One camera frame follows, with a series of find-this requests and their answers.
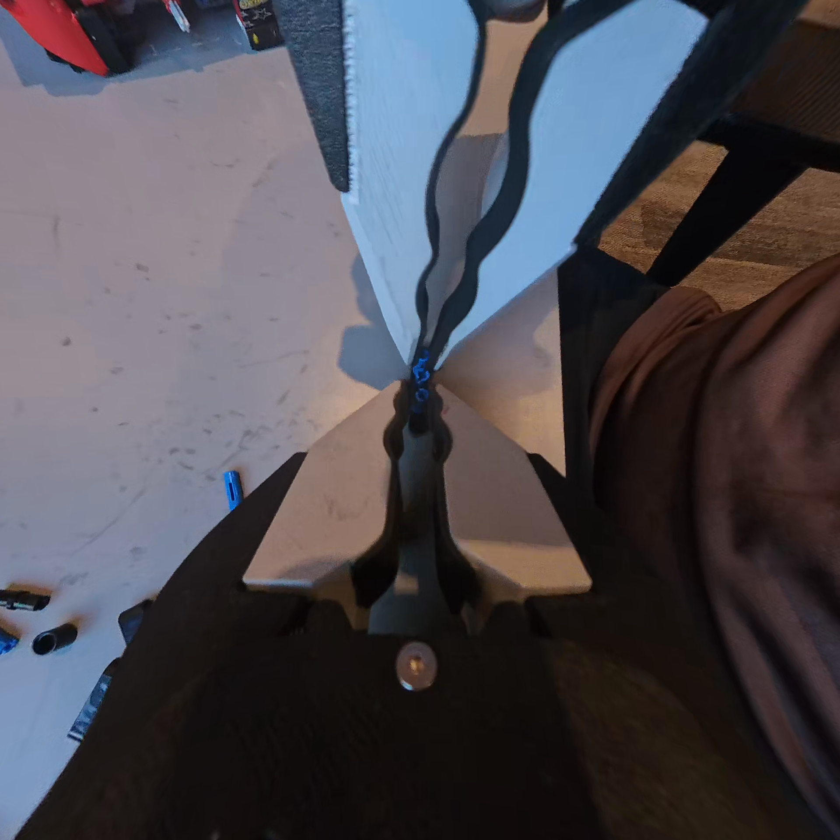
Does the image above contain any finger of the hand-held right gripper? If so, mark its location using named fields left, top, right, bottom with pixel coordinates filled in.
left=340, top=0, right=488, bottom=366
left=427, top=0, right=711, bottom=370

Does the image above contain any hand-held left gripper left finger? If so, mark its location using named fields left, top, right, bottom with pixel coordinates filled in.
left=243, top=382, right=403, bottom=608

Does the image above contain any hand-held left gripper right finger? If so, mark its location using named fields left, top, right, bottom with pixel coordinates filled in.
left=430, top=384, right=593, bottom=616

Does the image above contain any short black toy beam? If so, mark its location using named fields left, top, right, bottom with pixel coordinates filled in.
left=67, top=658, right=122, bottom=742

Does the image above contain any white desk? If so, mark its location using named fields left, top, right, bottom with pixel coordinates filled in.
left=0, top=0, right=567, bottom=828

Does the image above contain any person's brown sweater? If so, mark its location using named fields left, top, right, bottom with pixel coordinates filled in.
left=587, top=252, right=840, bottom=840

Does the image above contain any red toy brick car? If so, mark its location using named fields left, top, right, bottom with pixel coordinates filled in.
left=0, top=0, right=283, bottom=76

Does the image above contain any black toy bushing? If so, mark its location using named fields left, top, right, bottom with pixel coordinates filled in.
left=31, top=623, right=78, bottom=656

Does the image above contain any black metal frame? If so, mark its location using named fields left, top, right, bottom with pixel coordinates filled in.
left=646, top=112, right=840, bottom=286

